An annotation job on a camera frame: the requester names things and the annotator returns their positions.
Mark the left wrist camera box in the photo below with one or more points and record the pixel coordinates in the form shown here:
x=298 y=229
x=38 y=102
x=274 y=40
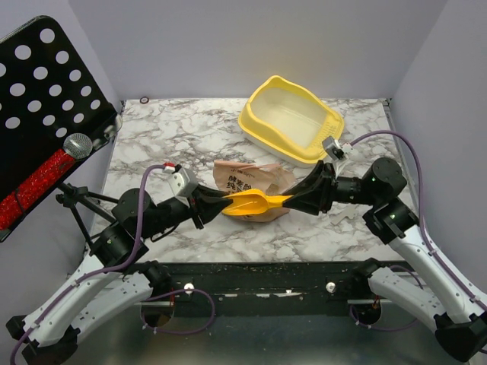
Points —
x=182 y=181

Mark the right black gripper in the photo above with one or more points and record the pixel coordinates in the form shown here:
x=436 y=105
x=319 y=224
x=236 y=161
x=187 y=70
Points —
x=325 y=187

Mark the yellow plastic litter scoop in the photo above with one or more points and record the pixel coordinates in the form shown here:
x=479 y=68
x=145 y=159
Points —
x=252 y=202

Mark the black perforated music stand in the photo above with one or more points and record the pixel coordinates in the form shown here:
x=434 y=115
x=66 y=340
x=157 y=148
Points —
x=47 y=94

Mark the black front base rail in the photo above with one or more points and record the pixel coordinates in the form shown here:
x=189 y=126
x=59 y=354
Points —
x=263 y=289

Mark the pink cat litter bag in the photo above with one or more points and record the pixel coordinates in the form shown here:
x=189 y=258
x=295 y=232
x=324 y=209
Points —
x=233 y=177

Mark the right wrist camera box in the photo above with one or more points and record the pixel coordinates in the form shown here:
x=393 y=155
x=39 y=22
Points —
x=335 y=151

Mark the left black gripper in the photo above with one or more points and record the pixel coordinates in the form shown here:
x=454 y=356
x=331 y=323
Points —
x=202 y=202

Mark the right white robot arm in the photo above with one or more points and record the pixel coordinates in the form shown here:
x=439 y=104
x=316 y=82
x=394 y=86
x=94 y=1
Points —
x=453 y=307

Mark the red glitter microphone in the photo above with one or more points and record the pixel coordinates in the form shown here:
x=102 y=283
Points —
x=76 y=147

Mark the yellow plastic litter box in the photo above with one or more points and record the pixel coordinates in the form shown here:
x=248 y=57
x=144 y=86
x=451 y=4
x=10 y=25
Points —
x=289 y=121

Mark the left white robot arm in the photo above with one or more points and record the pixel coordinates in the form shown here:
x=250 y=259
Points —
x=110 y=277

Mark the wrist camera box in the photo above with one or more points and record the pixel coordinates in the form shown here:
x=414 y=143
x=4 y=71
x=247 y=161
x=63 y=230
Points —
x=335 y=151
x=182 y=181

